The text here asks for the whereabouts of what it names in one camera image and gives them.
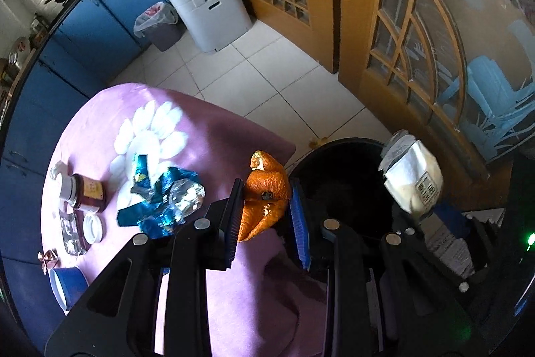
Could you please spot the small yellow floor scrap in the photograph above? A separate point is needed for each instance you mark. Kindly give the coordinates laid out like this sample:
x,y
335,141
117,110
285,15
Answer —
x,y
317,140

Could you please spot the clear plastic packet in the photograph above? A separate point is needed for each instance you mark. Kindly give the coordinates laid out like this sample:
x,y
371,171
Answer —
x,y
73,233

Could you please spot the grey lined waste bin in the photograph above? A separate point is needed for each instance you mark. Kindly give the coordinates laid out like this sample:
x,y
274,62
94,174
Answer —
x,y
161,26

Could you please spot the white jar lid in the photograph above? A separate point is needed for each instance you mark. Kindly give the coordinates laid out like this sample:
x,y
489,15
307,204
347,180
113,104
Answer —
x,y
92,228

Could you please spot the purple flower tablecloth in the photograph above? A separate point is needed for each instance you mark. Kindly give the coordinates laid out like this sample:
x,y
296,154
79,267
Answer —
x,y
217,135

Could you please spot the blue bowl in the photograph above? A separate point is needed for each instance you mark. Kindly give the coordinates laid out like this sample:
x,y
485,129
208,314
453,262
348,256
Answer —
x,y
69,286

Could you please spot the orange peel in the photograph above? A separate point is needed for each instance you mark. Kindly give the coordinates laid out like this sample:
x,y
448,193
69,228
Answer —
x,y
264,181

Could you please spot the dark red jar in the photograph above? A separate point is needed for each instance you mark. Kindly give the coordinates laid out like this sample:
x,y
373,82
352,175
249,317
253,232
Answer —
x,y
90,192

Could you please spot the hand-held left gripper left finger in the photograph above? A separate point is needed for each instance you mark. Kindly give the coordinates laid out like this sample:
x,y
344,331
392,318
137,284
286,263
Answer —
x,y
233,223

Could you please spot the black trash bin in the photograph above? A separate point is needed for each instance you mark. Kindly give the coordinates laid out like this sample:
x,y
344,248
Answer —
x,y
347,189

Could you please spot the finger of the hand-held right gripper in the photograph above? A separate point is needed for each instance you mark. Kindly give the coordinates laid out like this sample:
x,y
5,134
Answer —
x,y
480,246
408,224

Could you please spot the white labelled plastic bag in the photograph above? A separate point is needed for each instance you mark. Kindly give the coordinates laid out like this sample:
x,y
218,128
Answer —
x,y
411,177

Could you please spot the steel pot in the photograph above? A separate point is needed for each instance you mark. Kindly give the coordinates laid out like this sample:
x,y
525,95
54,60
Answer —
x,y
21,49

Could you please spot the blue kitchen cabinets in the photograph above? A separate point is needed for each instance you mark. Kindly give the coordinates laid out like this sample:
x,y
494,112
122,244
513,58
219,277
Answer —
x,y
92,30

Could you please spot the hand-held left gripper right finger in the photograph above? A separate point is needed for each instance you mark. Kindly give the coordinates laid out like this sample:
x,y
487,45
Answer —
x,y
299,227

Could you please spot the blue gold foil strip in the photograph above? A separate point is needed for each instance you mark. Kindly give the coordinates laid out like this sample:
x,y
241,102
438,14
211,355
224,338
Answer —
x,y
141,173

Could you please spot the blue foil snack wrapper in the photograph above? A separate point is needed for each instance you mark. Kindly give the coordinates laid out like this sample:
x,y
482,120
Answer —
x,y
167,206

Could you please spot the wide wooden glass door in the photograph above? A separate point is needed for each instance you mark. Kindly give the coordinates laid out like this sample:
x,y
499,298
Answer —
x,y
363,5

